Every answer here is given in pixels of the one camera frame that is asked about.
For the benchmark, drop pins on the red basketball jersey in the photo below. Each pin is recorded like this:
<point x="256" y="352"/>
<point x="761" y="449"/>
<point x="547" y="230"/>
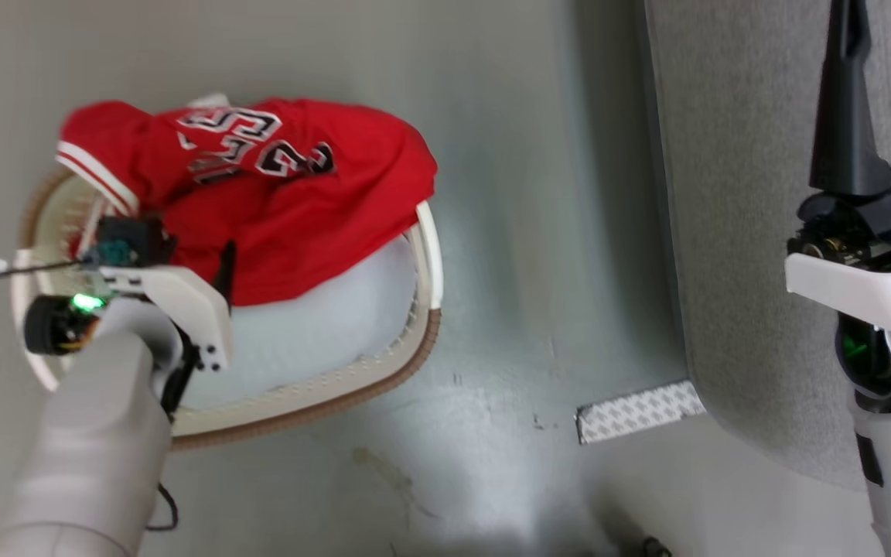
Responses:
<point x="298" y="209"/>

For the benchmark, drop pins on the white laundry basket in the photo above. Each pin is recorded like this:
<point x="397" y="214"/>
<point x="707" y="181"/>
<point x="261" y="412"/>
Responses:
<point x="322" y="379"/>

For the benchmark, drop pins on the grey carpet mat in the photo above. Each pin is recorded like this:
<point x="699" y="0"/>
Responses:
<point x="747" y="193"/>

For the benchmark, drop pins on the white patterned tape strip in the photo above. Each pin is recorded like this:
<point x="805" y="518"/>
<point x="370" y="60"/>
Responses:
<point x="639" y="410"/>

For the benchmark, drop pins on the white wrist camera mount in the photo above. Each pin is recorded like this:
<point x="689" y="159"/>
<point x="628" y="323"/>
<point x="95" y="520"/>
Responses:
<point x="863" y="290"/>
<point x="186" y="305"/>

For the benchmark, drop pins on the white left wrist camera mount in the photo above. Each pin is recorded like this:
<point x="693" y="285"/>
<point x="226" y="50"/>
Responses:
<point x="186" y="305"/>

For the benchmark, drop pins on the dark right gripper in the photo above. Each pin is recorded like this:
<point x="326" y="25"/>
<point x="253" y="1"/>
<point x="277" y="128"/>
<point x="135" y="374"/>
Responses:
<point x="863" y="224"/>

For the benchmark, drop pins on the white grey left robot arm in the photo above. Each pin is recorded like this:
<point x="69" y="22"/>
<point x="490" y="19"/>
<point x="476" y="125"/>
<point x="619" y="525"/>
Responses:
<point x="90" y="449"/>

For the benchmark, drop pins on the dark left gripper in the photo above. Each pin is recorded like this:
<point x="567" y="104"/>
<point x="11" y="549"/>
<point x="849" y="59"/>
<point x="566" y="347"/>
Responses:
<point x="130" y="241"/>

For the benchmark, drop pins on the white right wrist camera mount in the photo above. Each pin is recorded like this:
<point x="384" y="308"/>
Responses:
<point x="863" y="290"/>

